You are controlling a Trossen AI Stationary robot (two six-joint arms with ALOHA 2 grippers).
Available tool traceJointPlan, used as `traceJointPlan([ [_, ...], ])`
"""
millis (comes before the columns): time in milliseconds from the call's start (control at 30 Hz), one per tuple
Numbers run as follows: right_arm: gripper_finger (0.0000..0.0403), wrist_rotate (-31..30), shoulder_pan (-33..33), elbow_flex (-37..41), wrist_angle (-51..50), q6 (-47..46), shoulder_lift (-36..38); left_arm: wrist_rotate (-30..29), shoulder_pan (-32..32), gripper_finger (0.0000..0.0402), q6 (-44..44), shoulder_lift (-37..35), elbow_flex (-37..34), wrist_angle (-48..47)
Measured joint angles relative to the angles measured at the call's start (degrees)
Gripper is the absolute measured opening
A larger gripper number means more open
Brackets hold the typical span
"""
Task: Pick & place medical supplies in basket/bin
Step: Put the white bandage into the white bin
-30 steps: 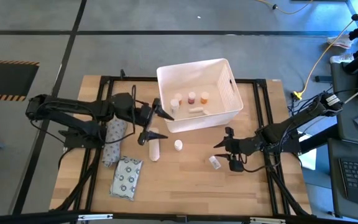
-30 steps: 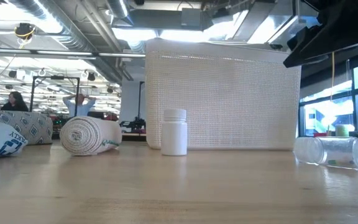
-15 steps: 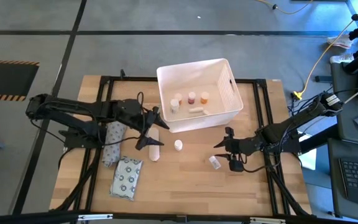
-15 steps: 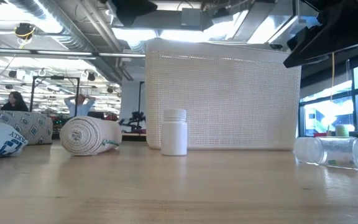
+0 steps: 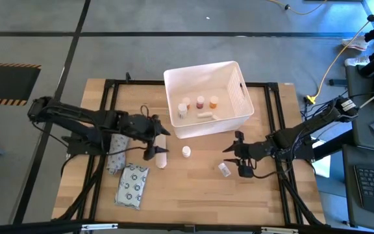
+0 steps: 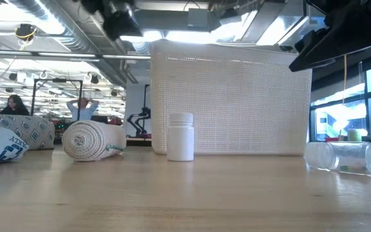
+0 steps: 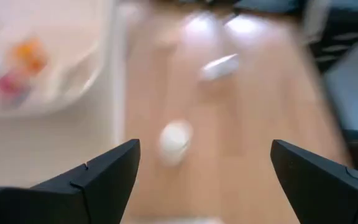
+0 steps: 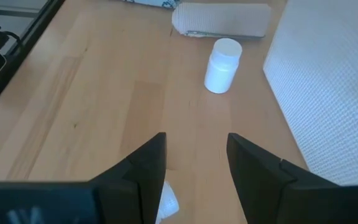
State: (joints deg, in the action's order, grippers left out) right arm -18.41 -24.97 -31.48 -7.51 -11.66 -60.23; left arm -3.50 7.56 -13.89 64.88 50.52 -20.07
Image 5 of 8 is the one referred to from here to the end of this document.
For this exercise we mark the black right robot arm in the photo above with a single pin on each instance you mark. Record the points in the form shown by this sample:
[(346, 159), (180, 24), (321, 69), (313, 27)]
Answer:
[(310, 125)]

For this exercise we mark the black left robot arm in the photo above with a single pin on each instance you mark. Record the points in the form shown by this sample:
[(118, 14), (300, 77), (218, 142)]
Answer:
[(76, 113)]

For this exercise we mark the small white pill bottle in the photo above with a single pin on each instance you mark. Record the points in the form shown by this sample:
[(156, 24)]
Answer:
[(186, 151)]

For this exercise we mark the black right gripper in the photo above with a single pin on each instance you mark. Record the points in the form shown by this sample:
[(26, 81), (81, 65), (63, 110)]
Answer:
[(256, 151)]

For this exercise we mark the black metal table frame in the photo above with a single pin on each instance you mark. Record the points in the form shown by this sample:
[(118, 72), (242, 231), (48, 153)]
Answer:
[(258, 85)]

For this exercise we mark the silver metal bracket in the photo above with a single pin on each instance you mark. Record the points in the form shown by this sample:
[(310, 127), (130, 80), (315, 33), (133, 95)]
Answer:
[(99, 226), (279, 230)]

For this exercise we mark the flat grey patterned pack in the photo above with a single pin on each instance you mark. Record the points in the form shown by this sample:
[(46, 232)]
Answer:
[(132, 186)]

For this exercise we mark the black hazard-striped floor mat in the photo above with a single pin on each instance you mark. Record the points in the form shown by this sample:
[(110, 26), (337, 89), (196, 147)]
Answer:
[(5, 83)]

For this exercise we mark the rolled grey patterned pack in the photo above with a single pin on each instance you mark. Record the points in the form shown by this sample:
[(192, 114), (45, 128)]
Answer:
[(117, 159)]

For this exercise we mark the tall white pill bottle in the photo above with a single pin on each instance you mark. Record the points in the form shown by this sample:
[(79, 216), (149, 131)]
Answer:
[(182, 111)]

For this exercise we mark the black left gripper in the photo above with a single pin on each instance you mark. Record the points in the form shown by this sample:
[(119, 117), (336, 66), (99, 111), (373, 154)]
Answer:
[(141, 126)]

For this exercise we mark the long white bandage roll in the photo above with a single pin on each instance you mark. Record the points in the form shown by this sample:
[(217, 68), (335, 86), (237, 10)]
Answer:
[(161, 161)]

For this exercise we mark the orange pill bottle white cap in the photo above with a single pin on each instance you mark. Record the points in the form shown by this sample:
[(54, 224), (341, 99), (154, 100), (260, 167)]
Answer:
[(186, 101), (213, 101)]

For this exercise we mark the red pill bottle white cap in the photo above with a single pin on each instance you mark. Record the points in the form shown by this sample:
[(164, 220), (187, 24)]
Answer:
[(200, 101)]

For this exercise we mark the black floor block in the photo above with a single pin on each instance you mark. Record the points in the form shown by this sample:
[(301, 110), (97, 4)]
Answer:
[(336, 82)]

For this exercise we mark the person's white shoe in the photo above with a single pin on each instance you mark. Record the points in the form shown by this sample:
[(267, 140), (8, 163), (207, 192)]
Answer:
[(357, 61), (355, 43)]

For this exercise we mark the dark grey desk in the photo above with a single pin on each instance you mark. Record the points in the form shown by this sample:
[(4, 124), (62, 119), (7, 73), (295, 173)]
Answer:
[(362, 136)]

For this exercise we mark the white plastic storage bin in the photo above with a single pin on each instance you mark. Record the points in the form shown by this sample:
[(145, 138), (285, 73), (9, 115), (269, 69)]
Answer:
[(206, 130)]

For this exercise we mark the clear bottle with capsules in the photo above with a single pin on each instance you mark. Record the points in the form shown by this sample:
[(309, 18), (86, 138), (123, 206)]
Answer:
[(224, 169)]

